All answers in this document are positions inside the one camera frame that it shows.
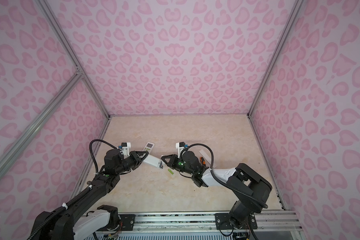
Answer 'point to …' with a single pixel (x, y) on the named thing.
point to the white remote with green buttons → (148, 147)
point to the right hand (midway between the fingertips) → (161, 158)
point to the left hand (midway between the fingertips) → (148, 151)
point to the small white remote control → (153, 161)
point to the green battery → (170, 171)
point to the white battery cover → (207, 158)
